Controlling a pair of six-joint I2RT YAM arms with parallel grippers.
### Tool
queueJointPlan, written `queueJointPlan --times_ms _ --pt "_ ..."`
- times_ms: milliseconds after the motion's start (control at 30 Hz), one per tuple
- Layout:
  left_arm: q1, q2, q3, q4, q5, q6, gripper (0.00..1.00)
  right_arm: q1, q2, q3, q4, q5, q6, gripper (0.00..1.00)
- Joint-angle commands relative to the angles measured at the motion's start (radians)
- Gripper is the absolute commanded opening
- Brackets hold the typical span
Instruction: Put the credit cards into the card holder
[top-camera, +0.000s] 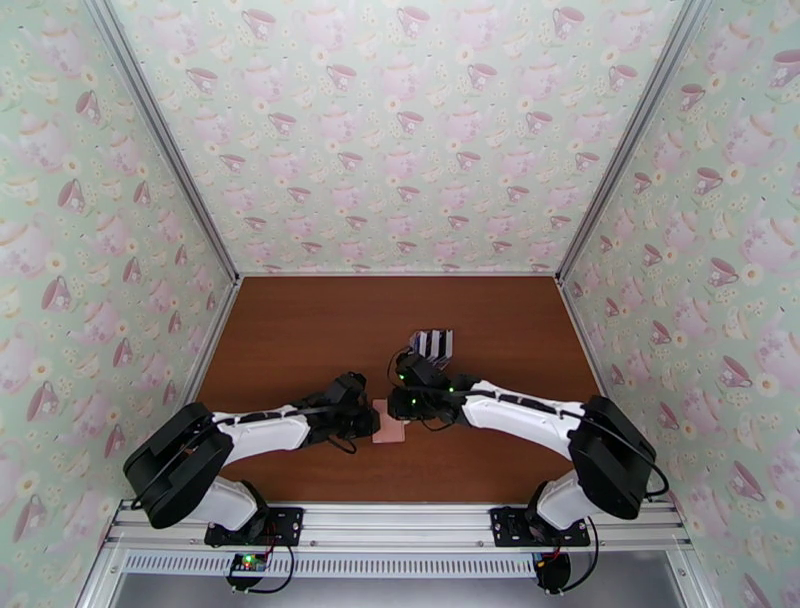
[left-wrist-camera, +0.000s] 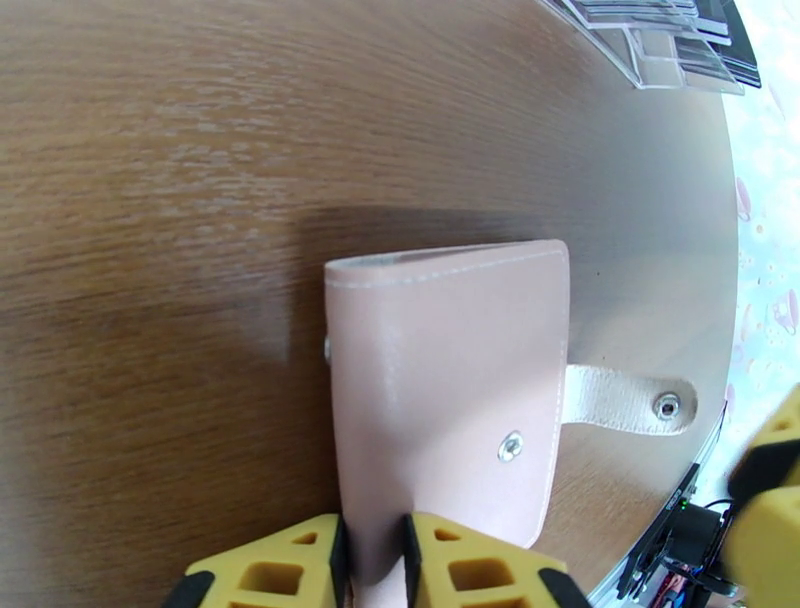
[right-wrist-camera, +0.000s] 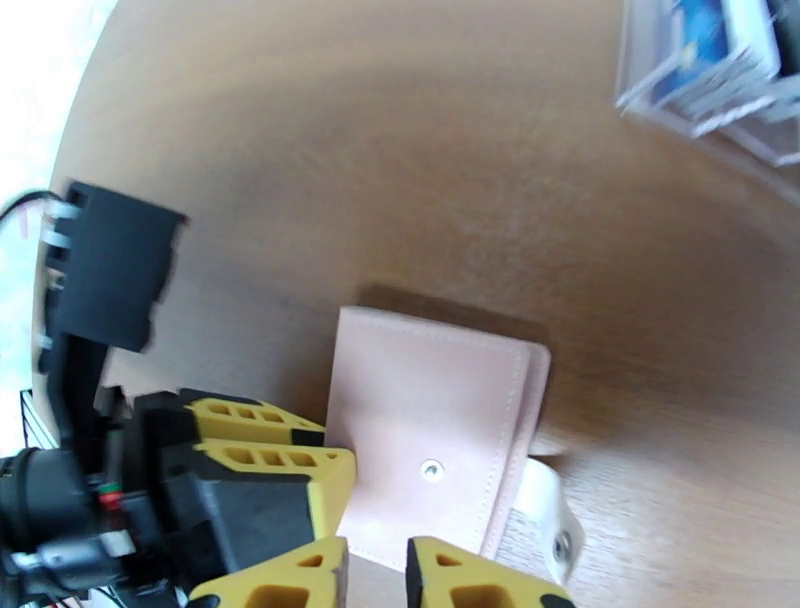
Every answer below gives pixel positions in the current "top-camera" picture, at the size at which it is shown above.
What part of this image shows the aluminium frame post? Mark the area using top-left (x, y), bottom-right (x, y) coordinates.
top-left (82, 0), bottom-right (242, 283)
top-left (554, 0), bottom-right (715, 283)

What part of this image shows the black left base cable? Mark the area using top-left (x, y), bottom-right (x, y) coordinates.
top-left (242, 540), bottom-right (296, 595)

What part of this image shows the aluminium mounting rail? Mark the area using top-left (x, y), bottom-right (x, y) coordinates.
top-left (102, 498), bottom-right (695, 553)

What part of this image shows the clear acrylic card stand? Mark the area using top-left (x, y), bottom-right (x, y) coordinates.
top-left (408, 328), bottom-right (456, 371)

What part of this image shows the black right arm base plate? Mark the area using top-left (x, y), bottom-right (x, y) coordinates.
top-left (489, 506), bottom-right (592, 548)

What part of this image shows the aluminium frame leg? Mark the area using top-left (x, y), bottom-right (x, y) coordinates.
top-left (74, 548), bottom-right (126, 608)
top-left (663, 548), bottom-right (714, 608)

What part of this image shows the aluminium frame back rail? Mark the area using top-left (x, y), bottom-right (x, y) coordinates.
top-left (239, 271), bottom-right (559, 279)

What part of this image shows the black right base cable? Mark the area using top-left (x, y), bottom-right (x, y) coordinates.
top-left (559, 517), bottom-right (604, 594)

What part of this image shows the left controller board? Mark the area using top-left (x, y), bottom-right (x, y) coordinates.
top-left (226, 551), bottom-right (271, 592)

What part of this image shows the black right camera cable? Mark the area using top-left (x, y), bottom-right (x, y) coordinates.
top-left (388, 349), bottom-right (670, 501)

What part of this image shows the pink card holder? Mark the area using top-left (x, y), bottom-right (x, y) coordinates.
top-left (371, 399), bottom-right (408, 447)

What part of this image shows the right controller board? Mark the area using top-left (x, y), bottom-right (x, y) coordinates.
top-left (534, 551), bottom-right (573, 594)

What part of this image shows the black left camera cable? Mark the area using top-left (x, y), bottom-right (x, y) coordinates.
top-left (187, 399), bottom-right (361, 456)

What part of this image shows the aluminium frame side rail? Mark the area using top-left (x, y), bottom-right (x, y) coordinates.
top-left (557, 279), bottom-right (611, 408)
top-left (184, 279), bottom-right (244, 408)

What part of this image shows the controller board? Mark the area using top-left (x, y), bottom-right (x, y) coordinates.
top-left (226, 551), bottom-right (271, 592)
top-left (534, 551), bottom-right (573, 594)

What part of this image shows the black camera cable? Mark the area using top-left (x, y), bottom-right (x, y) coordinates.
top-left (187, 399), bottom-right (361, 456)
top-left (388, 349), bottom-right (670, 501)

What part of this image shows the perforated metal cable tray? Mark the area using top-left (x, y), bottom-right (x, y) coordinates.
top-left (120, 549), bottom-right (545, 579)

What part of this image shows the black base cable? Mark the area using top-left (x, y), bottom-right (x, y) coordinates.
top-left (242, 540), bottom-right (296, 595)
top-left (559, 517), bottom-right (604, 594)

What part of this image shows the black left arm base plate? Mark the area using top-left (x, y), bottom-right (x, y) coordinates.
top-left (204, 506), bottom-right (306, 548)

